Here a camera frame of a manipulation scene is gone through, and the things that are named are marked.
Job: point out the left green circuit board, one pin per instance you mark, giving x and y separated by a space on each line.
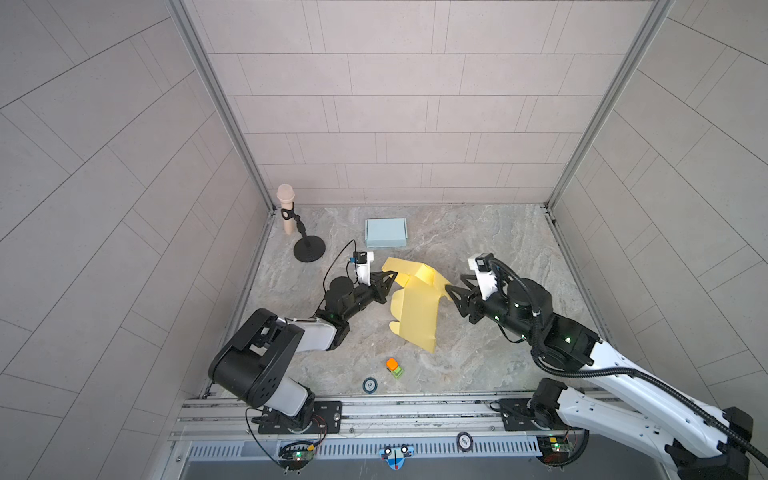
296 455

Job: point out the black microphone stand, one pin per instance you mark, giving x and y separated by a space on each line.
309 248

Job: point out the yellow paper box stack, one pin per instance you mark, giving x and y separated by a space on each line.
415 306

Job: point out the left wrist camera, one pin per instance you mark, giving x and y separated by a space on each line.
363 261

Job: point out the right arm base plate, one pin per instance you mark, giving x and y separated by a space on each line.
523 414

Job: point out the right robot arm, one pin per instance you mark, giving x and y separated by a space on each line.
593 387

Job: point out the blue sticker marker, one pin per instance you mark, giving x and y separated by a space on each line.
395 456

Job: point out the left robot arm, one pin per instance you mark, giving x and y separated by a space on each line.
252 365

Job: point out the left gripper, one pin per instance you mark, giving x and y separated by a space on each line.
376 291

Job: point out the right green circuit board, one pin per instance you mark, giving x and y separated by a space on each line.
554 449

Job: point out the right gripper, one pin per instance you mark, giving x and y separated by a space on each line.
471 301

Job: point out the round black white disc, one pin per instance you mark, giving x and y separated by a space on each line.
464 442

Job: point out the light blue paper box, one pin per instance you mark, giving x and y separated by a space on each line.
386 233

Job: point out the beige microphone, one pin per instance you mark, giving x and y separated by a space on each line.
286 196

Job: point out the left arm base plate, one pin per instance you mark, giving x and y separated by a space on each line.
321 417

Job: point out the orange green toy block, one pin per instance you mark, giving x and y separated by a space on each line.
394 368

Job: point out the green circuit board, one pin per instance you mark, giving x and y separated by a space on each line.
296 455
554 449

